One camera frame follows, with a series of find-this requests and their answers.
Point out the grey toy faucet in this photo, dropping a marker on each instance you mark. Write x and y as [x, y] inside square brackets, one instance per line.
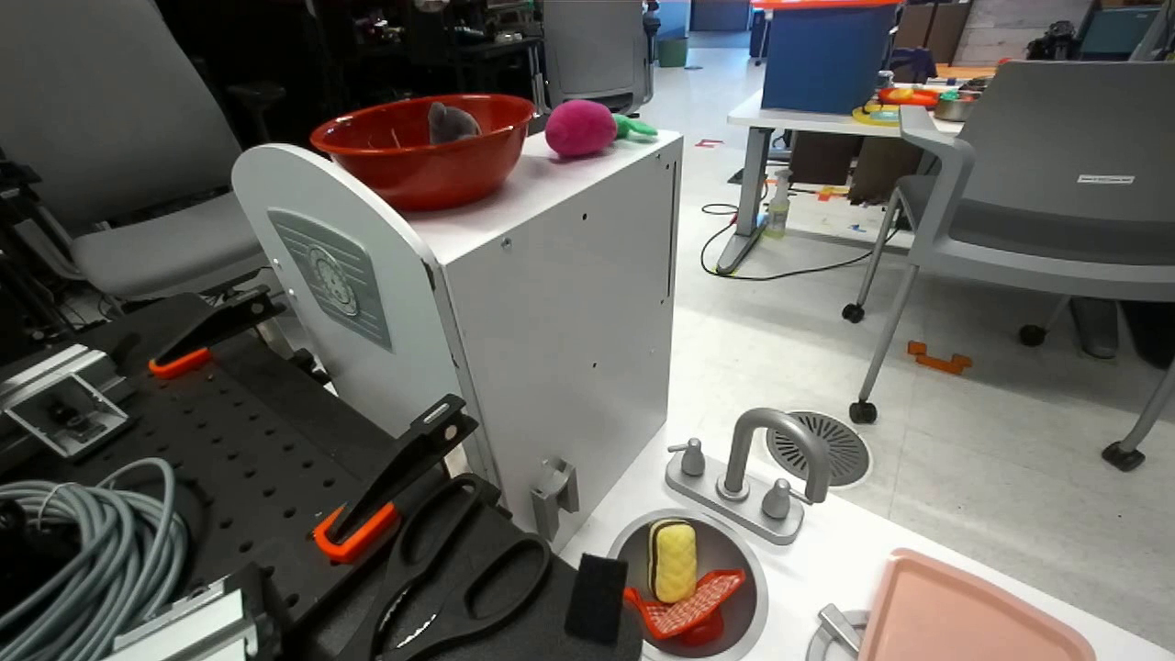
[747, 445]

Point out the laptop screen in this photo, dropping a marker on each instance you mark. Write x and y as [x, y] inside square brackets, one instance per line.
[1113, 31]

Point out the blue storage bin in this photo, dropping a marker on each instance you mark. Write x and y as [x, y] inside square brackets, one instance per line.
[828, 60]

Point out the round grey floor cover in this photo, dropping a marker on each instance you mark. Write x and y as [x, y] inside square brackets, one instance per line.
[847, 445]

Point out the red plastic bowl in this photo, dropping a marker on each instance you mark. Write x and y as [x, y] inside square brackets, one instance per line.
[424, 170]

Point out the pink plush ball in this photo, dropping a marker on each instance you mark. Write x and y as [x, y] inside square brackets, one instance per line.
[579, 131]

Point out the red dish brush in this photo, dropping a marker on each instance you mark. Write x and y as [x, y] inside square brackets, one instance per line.
[693, 609]

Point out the white toy kitchen counter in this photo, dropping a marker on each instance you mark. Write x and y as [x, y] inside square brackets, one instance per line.
[847, 537]

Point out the grey toy sink basin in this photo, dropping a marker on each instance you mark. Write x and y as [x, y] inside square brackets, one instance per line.
[737, 619]

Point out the grey chair with castors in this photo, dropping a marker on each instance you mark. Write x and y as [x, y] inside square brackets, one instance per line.
[1068, 159]

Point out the large grey office chair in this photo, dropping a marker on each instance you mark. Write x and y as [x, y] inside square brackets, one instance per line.
[122, 123]

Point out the black foam block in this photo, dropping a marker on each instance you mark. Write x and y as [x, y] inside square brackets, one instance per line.
[595, 601]

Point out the yellow sponge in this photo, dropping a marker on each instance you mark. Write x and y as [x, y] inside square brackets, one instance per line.
[675, 561]

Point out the silver aluminium extrusion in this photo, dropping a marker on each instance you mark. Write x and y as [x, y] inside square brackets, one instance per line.
[184, 626]

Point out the black scissors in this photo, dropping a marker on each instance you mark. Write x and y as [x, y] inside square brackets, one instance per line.
[407, 634]

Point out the grey plush mouse doll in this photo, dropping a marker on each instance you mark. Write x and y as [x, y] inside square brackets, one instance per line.
[455, 126]

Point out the silver metal mount block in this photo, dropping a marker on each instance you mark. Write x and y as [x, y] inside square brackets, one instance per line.
[69, 416]

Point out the white cabinet with grey panel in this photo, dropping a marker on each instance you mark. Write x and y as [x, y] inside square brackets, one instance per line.
[551, 307]

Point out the light grey chair back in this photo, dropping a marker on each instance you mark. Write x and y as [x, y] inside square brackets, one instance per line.
[594, 49]

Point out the orange bin lid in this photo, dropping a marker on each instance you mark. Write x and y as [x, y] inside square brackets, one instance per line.
[828, 6]

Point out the small spray bottle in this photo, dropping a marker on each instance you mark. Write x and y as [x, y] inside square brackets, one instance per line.
[776, 206]

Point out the black perforated breadboard table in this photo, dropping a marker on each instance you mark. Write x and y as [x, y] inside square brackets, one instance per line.
[244, 427]

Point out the pink plastic tray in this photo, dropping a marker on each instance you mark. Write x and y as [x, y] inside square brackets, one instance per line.
[969, 619]

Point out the white desk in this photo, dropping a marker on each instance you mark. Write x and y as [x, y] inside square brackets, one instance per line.
[796, 115]

